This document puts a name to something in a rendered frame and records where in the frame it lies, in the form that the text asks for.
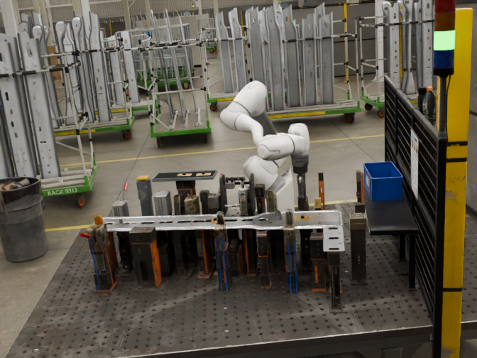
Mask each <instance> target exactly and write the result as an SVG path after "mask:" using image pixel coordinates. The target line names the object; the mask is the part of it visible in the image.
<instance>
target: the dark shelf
mask: <svg viewBox="0 0 477 358"><path fill-rule="evenodd" d="M363 201H364V203H365V212H366V219H367V223H368V229H369V233H370V235H371V236H373V235H408V234H409V235H418V234H419V230H418V227H417V224H416V222H415V219H414V217H413V216H412V213H411V211H410V208H409V206H408V203H407V201H406V199H405V196H404V194H403V193H402V200H389V201H377V202H373V201H372V200H371V198H370V196H369V194H368V192H367V190H366V188H365V186H364V175H363Z"/></svg>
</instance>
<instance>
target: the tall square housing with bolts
mask: <svg viewBox="0 0 477 358"><path fill-rule="evenodd" d="M153 199H154V205H155V216H162V215H172V201H171V195H170V191H169V190H166V191H157V193H156V194H154V196H153ZM160 239H161V241H162V240H163V241H164V242H170V248H171V251H172V262H173V263H176V262H175V252H174V246H173V240H172V237H171V231H160Z"/></svg>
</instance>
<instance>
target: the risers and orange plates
mask: <svg viewBox="0 0 477 358"><path fill-rule="evenodd" d="M266 232H267V239H268V251H269V252H268V266H269V271H270V272H272V269H273V262H272V254H271V243H270V231H266ZM156 234H157V238H156V241H157V248H158V257H159V262H160V272H161V276H162V277H169V276H170V275H171V273H172V272H173V270H174V264H173V262H172V251H171V248H170V242H164V241H163V240H162V241H161V239H160V231H156ZM229 261H230V267H231V277H239V276H241V272H242V270H243V252H242V244H240V246H239V240H238V239H232V240H231V243H230V245H229Z"/></svg>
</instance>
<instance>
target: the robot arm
mask: <svg viewBox="0 0 477 358"><path fill-rule="evenodd" d="M266 95H267V89H266V87H265V85H264V84H262V83H261V82H259V81H252V82H250V83H248V84H247V85H246V86H245V87H244V88H243V89H242V90H241V91H240V92H239V93H238V94H237V96H236V97H235V99H234V101H233V102H232V103H231V104H230V105H229V106H228V107H227V108H225V109H224V110H223V111H222V112H221V114H220V119H221V121H222V122H223V123H224V124H225V125H226V126H227V127H229V128H230V129H233V130H235V131H247V132H252V133H253V142H254V144H255V145H257V147H258V149H257V152H258V155H259V156H251V157H250V158H248V159H247V161H246V162H245V163H244V165H243V171H244V173H245V175H246V177H247V178H248V179H249V175H250V173H253V176H254V184H255V185H256V184H265V199H266V197H267V192H268V191H269V190H273V191H274V193H277V192H278V191H279V190H280V189H281V188H282V187H283V186H284V185H285V177H286V174H283V175H282V176H280V175H278V174H277V171H278V168H279V167H280V166H281V165H282V164H283V163H284V162H285V160H286V159H287V157H288V156H291V161H292V164H291V165H292V167H293V173H296V174H298V175H297V184H298V197H297V198H298V205H299V210H305V190H306V188H305V185H304V181H305V175H304V174H303V173H307V171H308V168H307V165H308V164H309V133H308V130H307V126H305V125H304V124H301V123H297V124H291V126H290V128H289V130H288V134H284V133H279V134H278V133H276V131H275V129H274V127H273V125H272V123H271V121H270V119H269V116H268V114H267V112H266V110H265V98H266Z"/></svg>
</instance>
